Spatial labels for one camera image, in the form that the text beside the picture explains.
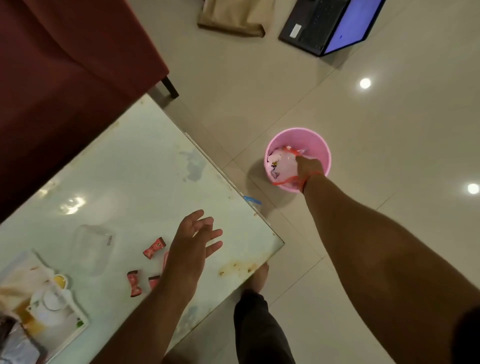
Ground black open laptop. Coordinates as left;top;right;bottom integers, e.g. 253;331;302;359
278;0;387;58

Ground pink plastic bucket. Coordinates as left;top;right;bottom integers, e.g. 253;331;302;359
264;127;332;194

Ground beige cloth bag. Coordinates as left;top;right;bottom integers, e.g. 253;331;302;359
197;0;277;38

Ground dark shiny packet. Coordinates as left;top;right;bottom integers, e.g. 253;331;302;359
0;314;48;364

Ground person's bare foot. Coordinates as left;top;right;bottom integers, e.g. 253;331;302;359
243;262;270;294

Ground black sofa leg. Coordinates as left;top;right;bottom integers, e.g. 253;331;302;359
161;76;180;100

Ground person's right forearm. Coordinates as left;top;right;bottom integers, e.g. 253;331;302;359
302;174;480;364

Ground dark red sofa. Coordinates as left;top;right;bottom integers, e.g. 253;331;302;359
0;0;170;223

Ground person's black trouser leg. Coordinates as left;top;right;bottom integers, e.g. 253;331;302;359
233;290;296;364

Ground person's right hand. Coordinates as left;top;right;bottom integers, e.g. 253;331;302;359
295;155;325;187

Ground person's left hand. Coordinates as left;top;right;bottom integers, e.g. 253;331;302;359
162;209;224;291

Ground person's left forearm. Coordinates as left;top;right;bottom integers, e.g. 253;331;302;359
90;278;196;364

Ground clear plastic container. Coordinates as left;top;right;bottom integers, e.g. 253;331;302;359
70;224;116;277

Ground white plastic bag red handles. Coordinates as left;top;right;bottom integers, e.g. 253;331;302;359
266;145;325;187

